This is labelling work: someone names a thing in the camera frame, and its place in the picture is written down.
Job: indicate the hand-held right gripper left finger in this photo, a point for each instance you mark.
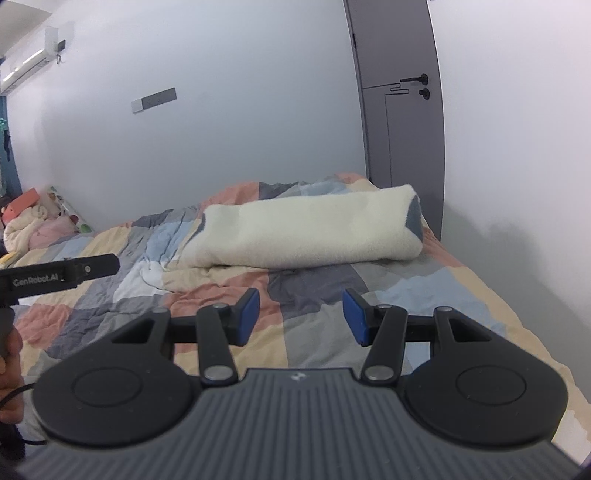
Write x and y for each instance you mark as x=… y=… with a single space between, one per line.
x=250 y=314

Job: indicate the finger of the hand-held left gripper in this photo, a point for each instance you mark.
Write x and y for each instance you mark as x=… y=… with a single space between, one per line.
x=97 y=266

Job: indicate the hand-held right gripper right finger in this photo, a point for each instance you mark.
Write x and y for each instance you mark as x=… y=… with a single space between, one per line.
x=354 y=318

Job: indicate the cream fluffy fleece garment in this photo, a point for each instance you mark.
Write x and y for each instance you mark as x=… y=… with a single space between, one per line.
x=300 y=230

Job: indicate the person's left hand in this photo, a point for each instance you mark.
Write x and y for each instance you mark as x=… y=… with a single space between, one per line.
x=11 y=374

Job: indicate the patchwork bed quilt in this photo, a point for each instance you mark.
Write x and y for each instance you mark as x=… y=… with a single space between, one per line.
x=323 y=295

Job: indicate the colourful printed strip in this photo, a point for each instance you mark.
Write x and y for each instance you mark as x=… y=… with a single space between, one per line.
x=74 y=212

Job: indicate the blue curtain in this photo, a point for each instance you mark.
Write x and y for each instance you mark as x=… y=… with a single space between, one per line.
x=7 y=175

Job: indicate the grey door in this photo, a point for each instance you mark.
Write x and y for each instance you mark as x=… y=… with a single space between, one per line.
x=401 y=138

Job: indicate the white air conditioner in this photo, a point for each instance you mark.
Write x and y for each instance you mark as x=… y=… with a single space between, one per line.
x=25 y=62

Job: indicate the black door lock knob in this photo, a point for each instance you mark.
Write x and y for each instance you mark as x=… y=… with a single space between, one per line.
x=424 y=93

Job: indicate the grey wall plate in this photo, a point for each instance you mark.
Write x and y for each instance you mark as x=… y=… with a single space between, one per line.
x=154 y=100

